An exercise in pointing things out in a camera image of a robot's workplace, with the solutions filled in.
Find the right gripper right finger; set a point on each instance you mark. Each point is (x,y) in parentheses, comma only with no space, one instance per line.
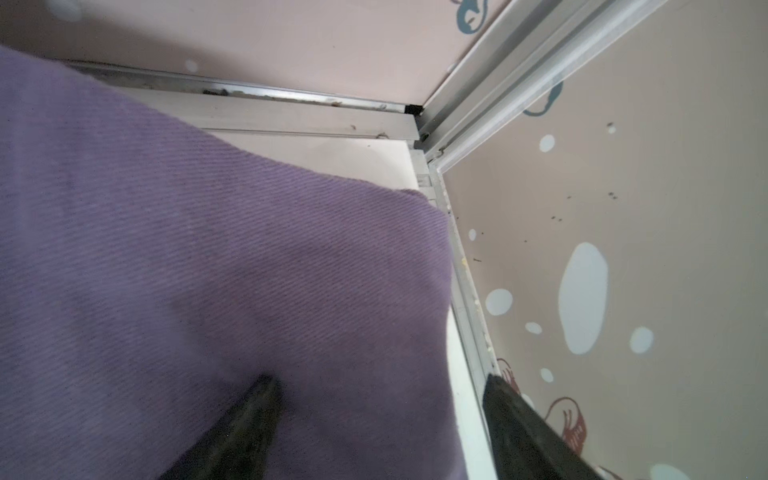
(523,445)

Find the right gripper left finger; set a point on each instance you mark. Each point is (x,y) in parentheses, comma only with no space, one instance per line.
(237,446)

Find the purple trousers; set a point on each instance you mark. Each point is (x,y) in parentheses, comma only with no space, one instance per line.
(151,273)

